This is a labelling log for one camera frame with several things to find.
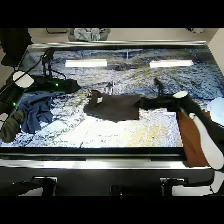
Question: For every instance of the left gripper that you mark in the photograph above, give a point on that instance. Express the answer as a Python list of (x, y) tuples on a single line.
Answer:
[(61, 85)]

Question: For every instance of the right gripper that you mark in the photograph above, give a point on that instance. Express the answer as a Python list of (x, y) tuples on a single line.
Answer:
[(160, 102)]

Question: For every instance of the dark grey garment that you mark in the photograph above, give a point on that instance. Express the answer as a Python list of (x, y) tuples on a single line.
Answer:
[(113, 106)]

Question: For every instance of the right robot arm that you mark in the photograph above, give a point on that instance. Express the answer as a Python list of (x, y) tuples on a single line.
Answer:
[(208, 143)]

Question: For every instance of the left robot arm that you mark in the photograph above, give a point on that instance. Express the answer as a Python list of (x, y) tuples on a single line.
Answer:
[(23, 80)]

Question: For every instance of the brown garment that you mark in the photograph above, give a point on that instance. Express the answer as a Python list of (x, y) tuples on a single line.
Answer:
[(191, 143)]

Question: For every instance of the light blue garment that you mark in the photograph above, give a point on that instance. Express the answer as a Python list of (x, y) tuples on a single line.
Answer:
[(216, 110)]

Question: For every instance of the heap of clothes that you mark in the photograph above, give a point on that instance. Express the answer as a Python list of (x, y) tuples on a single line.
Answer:
[(87, 34)]

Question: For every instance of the olive garment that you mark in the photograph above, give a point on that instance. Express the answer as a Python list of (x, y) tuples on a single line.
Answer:
[(10, 126)]

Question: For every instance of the silver frame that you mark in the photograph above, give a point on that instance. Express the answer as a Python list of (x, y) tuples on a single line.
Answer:
[(100, 164)]

